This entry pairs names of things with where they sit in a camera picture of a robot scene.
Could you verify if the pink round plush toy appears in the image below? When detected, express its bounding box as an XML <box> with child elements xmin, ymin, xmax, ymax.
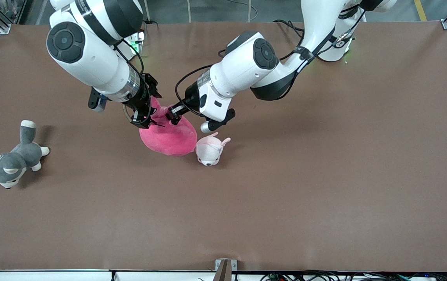
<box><xmin>139</xmin><ymin>97</ymin><xmax>198</xmax><ymax>157</ymax></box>

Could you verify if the small white pink plush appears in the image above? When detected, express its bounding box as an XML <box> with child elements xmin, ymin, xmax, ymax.
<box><xmin>195</xmin><ymin>132</ymin><xmax>232</xmax><ymax>167</ymax></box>

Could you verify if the grey white husky plush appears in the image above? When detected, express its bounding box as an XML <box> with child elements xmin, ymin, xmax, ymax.
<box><xmin>0</xmin><ymin>120</ymin><xmax>50</xmax><ymax>190</ymax></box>

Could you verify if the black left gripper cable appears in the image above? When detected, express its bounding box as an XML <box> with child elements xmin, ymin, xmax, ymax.
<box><xmin>175</xmin><ymin>64</ymin><xmax>217</xmax><ymax>117</ymax></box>

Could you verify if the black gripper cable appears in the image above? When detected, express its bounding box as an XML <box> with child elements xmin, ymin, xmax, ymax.
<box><xmin>113</xmin><ymin>38</ymin><xmax>146</xmax><ymax>75</ymax></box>
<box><xmin>175</xmin><ymin>64</ymin><xmax>217</xmax><ymax>117</ymax></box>

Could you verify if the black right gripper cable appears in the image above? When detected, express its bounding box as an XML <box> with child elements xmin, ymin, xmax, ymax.
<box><xmin>113</xmin><ymin>38</ymin><xmax>146</xmax><ymax>75</ymax></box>

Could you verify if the black left arm base cable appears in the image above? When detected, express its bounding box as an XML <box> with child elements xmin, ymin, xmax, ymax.
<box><xmin>273</xmin><ymin>19</ymin><xmax>306</xmax><ymax>39</ymax></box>

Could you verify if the metal table edge bracket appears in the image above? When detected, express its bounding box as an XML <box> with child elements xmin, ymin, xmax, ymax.
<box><xmin>215</xmin><ymin>259</ymin><xmax>237</xmax><ymax>281</ymax></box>

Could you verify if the white table edge rail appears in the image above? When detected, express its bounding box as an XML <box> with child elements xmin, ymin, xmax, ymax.
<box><xmin>0</xmin><ymin>269</ymin><xmax>216</xmax><ymax>281</ymax></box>

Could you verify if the tangled cable bundle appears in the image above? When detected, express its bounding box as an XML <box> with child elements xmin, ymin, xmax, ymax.
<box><xmin>260</xmin><ymin>270</ymin><xmax>447</xmax><ymax>281</ymax></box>

